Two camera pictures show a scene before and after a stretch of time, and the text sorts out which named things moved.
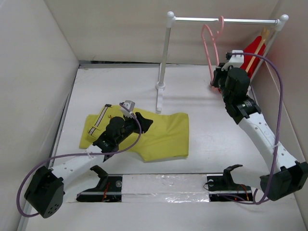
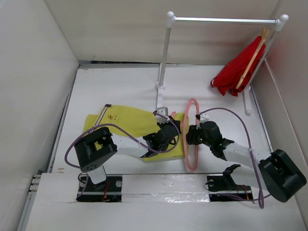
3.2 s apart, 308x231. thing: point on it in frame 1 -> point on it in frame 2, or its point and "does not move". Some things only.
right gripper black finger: x=218 y=74 -> x=194 y=135
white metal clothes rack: x=280 y=22 does not move
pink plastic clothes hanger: x=214 y=39 -> x=184 y=134
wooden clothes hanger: x=266 y=31 does not move
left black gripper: x=145 y=122 -> x=176 y=121
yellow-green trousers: x=167 y=137 does not move
